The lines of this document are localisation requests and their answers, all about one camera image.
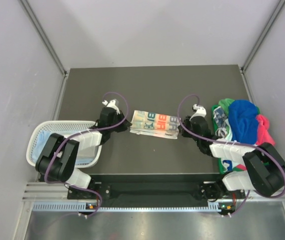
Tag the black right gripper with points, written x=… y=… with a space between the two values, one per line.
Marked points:
x=185 y=135

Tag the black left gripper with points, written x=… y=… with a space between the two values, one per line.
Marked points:
x=125 y=126

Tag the orange teal printed cloth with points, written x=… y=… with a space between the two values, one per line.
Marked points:
x=154 y=125

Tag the light blue towel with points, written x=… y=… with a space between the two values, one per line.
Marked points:
x=40 y=142

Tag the white grey cloth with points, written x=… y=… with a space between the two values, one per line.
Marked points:
x=89 y=152

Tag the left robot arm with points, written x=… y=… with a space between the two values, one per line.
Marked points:
x=57 y=158

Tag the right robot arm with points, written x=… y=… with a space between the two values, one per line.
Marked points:
x=264 y=164

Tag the patterned white blue cloth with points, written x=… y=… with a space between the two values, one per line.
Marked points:
x=222 y=126

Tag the white perforated plastic basket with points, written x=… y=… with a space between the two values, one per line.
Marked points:
x=65 y=128

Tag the green plastic tray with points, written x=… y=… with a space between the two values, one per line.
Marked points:
x=223 y=129

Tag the royal blue cloth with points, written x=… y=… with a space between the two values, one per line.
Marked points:
x=242 y=119

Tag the pink cloth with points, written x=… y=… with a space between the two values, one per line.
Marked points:
x=263 y=135

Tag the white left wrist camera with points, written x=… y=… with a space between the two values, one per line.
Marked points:
x=111 y=103

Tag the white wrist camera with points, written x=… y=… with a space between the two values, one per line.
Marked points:
x=111 y=103
x=198 y=111

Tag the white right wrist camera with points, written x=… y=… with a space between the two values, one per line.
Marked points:
x=198 y=111

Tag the black table front rail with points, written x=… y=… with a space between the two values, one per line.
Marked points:
x=200 y=186

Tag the aluminium frame left post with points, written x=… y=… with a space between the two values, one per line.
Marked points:
x=43 y=36

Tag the aluminium frame post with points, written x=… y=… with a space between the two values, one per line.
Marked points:
x=43 y=36
x=263 y=35

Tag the aluminium frame right post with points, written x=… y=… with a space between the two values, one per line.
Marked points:
x=263 y=35

